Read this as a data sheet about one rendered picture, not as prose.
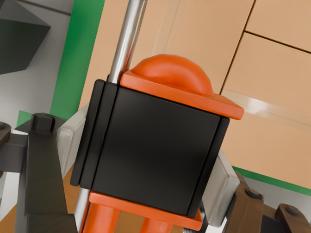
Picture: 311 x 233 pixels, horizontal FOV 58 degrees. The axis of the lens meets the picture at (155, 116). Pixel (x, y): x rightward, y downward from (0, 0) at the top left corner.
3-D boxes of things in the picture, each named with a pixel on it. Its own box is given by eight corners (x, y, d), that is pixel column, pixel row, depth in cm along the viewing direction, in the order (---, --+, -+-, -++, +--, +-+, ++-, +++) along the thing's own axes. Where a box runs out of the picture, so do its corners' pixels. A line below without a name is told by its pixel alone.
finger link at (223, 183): (227, 177, 14) (241, 181, 14) (207, 134, 21) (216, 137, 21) (207, 226, 15) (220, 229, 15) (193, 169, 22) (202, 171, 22)
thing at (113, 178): (190, 194, 23) (200, 232, 18) (102, 170, 22) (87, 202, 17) (225, 96, 21) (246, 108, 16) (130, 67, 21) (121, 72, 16)
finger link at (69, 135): (59, 184, 14) (45, 180, 14) (90, 138, 21) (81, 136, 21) (72, 131, 14) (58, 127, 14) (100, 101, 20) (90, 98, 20)
